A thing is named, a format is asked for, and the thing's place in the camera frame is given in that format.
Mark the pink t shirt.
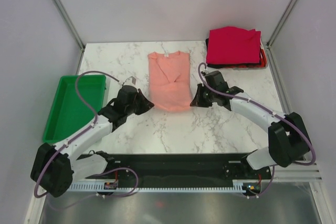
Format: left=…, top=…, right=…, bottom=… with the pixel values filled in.
left=148, top=51, right=192, bottom=112

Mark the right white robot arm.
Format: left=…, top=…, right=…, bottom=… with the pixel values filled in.
left=190, top=71, right=312, bottom=179

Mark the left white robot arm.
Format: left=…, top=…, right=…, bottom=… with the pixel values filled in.
left=30, top=85, right=154, bottom=197

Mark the folded red t shirt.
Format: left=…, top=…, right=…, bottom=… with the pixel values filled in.
left=206, top=26, right=261, bottom=65

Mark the green plastic tray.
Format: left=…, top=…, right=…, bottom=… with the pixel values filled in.
left=42, top=74, right=106, bottom=144

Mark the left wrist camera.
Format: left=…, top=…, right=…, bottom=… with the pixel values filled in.
left=123, top=76, right=136, bottom=87

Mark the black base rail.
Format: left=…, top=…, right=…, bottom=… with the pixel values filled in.
left=91, top=153, right=271, bottom=187

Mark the white slotted cable duct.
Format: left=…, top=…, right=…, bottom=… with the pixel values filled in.
left=67, top=179, right=246, bottom=193

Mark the left aluminium frame post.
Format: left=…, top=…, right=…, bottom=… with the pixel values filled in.
left=52, top=0, right=85, bottom=52

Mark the aluminium frame post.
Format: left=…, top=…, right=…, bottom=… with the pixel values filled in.
left=266, top=0, right=299, bottom=48
left=52, top=0, right=85, bottom=52

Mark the right aluminium frame post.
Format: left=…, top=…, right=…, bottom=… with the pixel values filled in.
left=266, top=0, right=299, bottom=48

